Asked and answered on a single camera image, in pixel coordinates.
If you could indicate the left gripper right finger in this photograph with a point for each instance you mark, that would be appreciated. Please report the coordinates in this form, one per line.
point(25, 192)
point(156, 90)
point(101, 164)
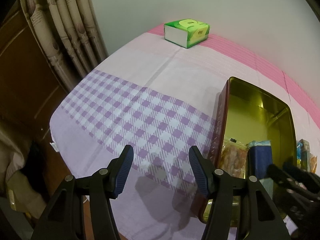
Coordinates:
point(259, 218)

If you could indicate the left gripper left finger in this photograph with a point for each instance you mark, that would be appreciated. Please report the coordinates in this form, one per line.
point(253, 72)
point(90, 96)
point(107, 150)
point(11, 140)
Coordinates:
point(63, 217)

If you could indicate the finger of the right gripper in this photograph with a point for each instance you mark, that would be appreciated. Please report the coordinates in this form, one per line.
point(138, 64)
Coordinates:
point(294, 185)
point(302, 176)

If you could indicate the blue triangular candy packet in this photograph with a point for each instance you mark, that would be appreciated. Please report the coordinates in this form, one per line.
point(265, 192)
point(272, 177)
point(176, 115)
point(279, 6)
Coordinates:
point(303, 154)

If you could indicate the navy blue snack pack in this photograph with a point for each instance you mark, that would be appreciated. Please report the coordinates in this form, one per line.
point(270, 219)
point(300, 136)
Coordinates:
point(259, 159)

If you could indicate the clear fried twist snack bag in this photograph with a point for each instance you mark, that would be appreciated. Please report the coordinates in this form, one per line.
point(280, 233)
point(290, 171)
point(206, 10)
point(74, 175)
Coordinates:
point(233, 158)

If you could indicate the orange snack packet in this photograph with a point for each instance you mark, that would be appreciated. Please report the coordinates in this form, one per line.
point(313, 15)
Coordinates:
point(312, 163)

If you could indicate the gold toffee tin box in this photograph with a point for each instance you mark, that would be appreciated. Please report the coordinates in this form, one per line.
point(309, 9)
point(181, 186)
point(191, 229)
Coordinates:
point(252, 130)

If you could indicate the dark wooden cabinet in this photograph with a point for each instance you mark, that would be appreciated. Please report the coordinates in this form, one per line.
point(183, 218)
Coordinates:
point(30, 93)

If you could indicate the pink purple checked tablecloth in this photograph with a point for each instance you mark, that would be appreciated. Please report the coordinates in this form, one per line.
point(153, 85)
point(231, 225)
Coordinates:
point(159, 98)

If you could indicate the green tissue pack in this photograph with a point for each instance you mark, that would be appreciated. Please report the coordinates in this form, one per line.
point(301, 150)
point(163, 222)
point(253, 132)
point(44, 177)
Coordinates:
point(186, 33)

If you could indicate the beige patterned curtain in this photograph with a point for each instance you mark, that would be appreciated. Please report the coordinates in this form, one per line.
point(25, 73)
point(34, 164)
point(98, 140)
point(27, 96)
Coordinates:
point(67, 35)

